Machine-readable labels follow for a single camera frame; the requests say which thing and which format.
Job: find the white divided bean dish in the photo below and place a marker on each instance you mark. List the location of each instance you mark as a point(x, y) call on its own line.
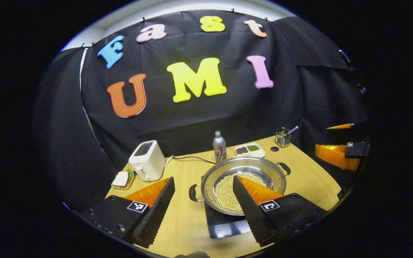
point(260, 153)

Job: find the white toaster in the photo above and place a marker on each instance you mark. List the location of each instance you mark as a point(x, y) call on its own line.
point(149, 161)

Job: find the sandwich with lettuce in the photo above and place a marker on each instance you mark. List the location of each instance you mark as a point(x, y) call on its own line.
point(121, 178)

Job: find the black induction cooktop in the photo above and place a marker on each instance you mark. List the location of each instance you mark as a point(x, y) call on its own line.
point(228, 225)

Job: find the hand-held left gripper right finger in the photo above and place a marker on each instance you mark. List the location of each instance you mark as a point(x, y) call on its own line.
point(251, 215)

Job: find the pile of yellow soybeans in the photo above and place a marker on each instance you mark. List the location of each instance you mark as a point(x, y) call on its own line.
point(224, 193)

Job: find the metal spoon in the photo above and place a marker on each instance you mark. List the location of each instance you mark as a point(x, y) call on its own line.
point(293, 130)

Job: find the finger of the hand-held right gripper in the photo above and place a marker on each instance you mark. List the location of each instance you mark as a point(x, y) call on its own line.
point(335, 154)
point(341, 126)

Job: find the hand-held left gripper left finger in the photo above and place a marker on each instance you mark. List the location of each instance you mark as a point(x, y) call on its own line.
point(156, 215)

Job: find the printed aluminium drink bottle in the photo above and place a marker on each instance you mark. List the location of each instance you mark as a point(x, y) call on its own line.
point(219, 148)

